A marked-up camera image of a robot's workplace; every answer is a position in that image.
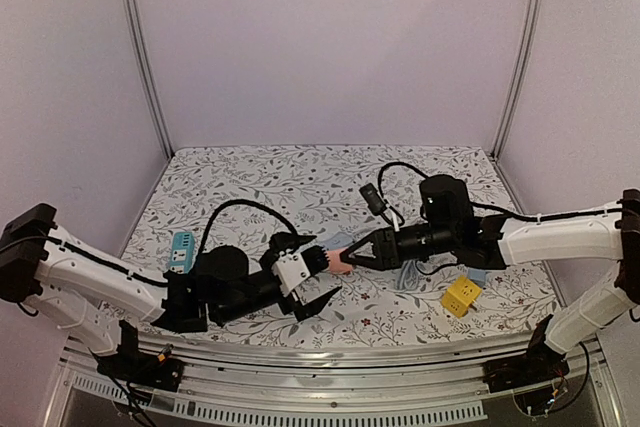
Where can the pink cube plug adapter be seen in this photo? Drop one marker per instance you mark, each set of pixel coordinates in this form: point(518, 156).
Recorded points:
point(336, 265)

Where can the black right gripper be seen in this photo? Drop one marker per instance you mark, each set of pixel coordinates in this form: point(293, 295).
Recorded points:
point(386, 247)

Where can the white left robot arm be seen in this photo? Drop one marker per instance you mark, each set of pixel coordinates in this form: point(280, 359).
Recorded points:
point(52, 271)

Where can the aluminium frame post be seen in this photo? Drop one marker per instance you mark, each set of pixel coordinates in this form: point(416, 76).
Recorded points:
point(146, 75)
point(517, 81)

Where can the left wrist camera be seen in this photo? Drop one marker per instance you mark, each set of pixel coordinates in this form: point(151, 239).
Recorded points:
point(292, 268)

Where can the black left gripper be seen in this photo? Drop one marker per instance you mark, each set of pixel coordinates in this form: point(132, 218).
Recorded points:
point(309, 310)

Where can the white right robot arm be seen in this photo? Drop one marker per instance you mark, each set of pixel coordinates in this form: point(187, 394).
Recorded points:
point(503, 239)

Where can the light blue power strip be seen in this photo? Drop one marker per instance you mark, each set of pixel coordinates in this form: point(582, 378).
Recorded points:
point(338, 241)

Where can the yellow cube plug adapter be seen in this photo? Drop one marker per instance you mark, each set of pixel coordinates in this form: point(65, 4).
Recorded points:
point(460, 296)

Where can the blue cube plug adapter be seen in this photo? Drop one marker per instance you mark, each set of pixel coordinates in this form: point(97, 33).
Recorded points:
point(478, 276)

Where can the left aluminium frame post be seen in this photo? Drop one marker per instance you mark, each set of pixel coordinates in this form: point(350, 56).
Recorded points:
point(146, 75)

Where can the teal white power strip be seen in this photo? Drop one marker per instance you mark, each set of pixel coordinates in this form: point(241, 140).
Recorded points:
point(181, 253)

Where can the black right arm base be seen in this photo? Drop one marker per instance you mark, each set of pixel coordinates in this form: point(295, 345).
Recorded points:
point(538, 364)

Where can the right aluminium frame post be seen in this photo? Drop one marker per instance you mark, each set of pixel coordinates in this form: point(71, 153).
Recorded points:
point(517, 81)

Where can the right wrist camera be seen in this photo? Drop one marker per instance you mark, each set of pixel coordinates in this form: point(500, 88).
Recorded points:
point(379, 207)

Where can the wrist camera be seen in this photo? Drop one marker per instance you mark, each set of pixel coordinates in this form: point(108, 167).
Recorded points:
point(292, 268)
point(379, 207)

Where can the aluminium front rail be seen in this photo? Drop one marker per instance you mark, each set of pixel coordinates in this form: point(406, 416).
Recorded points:
point(435, 384)

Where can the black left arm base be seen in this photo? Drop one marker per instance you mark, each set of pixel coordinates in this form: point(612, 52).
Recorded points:
point(158, 370)

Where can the floral patterned table mat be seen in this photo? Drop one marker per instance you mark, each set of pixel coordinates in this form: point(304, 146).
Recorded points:
point(227, 196)

